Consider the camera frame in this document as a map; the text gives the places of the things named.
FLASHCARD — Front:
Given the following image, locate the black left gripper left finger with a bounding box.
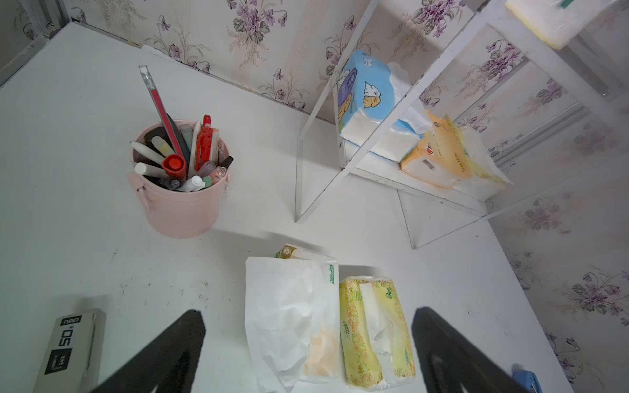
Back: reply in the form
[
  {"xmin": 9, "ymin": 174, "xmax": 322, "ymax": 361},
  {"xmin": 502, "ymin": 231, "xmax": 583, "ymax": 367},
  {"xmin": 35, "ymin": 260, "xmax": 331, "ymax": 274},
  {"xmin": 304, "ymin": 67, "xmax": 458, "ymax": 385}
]
[{"xmin": 93, "ymin": 309, "xmax": 206, "ymax": 393}]

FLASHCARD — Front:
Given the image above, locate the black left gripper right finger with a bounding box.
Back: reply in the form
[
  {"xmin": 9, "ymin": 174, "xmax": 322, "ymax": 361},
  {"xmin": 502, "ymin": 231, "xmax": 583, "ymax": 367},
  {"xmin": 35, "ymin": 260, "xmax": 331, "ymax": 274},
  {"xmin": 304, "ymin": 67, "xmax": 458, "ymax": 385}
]
[{"xmin": 411, "ymin": 307, "xmax": 514, "ymax": 392}]

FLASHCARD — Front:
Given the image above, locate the yellow floral tissue pack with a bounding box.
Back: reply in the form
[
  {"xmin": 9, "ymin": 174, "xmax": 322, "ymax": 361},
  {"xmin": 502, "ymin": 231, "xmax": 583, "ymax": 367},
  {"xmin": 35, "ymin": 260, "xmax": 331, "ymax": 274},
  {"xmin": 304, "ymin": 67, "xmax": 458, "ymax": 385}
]
[{"xmin": 339, "ymin": 277, "xmax": 417, "ymax": 391}]

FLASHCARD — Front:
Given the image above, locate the white green tissue pack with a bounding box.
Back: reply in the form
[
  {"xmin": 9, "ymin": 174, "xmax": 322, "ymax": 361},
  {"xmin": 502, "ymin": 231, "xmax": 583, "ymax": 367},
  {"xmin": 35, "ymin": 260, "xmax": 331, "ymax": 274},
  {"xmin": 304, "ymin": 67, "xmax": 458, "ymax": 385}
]
[{"xmin": 245, "ymin": 244, "xmax": 342, "ymax": 392}]

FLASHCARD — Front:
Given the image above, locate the orange tissue pack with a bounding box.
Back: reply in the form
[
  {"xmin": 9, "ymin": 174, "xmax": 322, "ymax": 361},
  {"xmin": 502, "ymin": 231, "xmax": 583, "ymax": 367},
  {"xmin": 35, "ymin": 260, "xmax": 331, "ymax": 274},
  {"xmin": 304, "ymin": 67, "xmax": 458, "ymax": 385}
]
[{"xmin": 400, "ymin": 112, "xmax": 512, "ymax": 201}]

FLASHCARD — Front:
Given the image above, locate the white yellow tissue pack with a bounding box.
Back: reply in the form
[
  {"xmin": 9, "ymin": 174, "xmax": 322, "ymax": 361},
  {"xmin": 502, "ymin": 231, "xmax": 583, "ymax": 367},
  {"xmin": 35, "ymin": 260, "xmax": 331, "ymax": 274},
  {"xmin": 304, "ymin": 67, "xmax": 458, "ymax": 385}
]
[{"xmin": 505, "ymin": 0, "xmax": 616, "ymax": 50}]

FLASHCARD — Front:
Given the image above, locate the white two-tier shelf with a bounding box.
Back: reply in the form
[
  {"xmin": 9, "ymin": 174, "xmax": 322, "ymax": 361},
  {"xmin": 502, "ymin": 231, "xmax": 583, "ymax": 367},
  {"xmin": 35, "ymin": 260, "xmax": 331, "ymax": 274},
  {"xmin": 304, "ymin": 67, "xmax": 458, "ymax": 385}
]
[{"xmin": 293, "ymin": 0, "xmax": 629, "ymax": 250}]

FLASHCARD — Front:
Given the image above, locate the blue cartoon tissue pack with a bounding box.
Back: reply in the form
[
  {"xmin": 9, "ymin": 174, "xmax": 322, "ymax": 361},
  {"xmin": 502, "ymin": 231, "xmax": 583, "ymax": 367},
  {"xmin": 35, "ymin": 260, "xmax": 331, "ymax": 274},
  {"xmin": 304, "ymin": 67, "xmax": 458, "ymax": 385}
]
[{"xmin": 337, "ymin": 51, "xmax": 432, "ymax": 163}]

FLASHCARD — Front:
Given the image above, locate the grey staple box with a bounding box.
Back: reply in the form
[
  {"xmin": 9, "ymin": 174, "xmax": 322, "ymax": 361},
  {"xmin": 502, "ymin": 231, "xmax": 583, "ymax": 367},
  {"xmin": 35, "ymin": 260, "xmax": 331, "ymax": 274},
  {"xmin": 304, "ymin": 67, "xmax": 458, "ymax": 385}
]
[{"xmin": 34, "ymin": 309, "xmax": 106, "ymax": 392}]

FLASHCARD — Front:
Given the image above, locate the blue plastic clip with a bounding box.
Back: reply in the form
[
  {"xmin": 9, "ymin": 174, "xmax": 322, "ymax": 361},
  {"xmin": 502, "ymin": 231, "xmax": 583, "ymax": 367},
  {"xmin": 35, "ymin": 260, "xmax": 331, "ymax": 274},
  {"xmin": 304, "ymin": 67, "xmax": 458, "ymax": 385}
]
[{"xmin": 512, "ymin": 364, "xmax": 542, "ymax": 393}]

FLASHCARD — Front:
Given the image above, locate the pink pen holder cup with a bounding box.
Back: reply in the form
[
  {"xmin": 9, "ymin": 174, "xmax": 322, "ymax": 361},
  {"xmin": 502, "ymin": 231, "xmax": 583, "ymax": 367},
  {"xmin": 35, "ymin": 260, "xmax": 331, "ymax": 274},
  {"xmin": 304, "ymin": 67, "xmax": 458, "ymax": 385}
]
[{"xmin": 127, "ymin": 119, "xmax": 231, "ymax": 240}]

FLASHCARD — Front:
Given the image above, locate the red marker pen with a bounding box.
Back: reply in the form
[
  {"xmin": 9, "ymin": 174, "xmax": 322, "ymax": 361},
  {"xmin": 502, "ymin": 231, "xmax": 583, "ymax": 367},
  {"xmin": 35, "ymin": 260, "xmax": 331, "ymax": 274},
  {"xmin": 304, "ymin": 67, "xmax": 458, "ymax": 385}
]
[{"xmin": 194, "ymin": 115, "xmax": 214, "ymax": 171}]

